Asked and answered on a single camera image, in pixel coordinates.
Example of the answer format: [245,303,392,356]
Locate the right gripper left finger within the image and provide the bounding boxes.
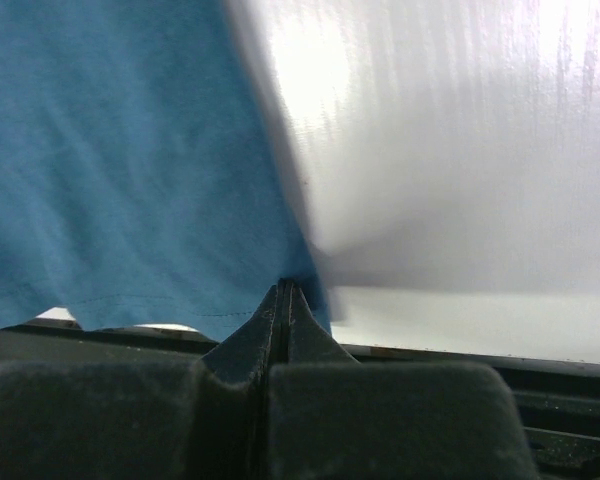
[0,286,283,479]

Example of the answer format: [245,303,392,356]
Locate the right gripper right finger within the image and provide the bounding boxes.
[267,282,538,479]

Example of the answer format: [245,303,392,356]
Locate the teal blue t shirt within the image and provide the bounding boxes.
[0,1,330,341]

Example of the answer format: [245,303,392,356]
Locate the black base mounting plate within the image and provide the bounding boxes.
[0,319,600,479]

